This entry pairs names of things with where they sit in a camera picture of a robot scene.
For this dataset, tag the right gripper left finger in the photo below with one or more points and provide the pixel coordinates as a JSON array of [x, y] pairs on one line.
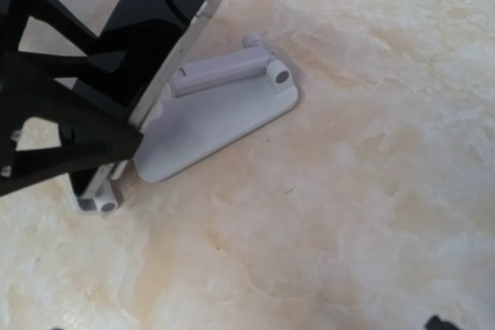
[[30, 88]]

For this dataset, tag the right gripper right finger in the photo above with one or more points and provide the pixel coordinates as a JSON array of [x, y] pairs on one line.
[[436, 323]]

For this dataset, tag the white folding phone stand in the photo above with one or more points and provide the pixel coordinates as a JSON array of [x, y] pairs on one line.
[[213, 103]]

